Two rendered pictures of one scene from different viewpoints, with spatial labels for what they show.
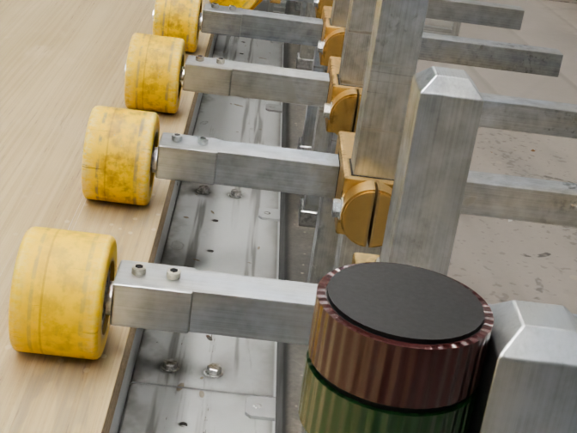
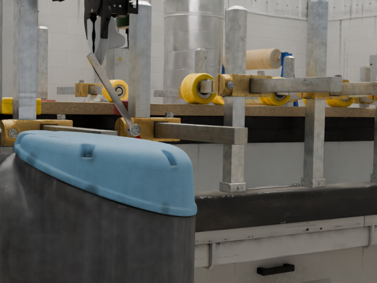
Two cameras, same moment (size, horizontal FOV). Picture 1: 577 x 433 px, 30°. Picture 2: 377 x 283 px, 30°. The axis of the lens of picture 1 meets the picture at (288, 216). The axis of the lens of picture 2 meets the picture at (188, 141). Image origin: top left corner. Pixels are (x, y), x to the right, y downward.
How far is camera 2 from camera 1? 1.52 m
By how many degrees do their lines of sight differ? 62
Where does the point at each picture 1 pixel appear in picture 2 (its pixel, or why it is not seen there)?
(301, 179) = not seen: hidden behind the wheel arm
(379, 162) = (311, 73)
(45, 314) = (185, 86)
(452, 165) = (231, 26)
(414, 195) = (227, 35)
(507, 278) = not seen: outside the picture
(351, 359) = not seen: hidden behind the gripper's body
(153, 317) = (206, 88)
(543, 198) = (368, 84)
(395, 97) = (313, 50)
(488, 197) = (354, 87)
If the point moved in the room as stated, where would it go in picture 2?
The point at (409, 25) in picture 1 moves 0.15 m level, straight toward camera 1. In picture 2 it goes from (313, 27) to (261, 23)
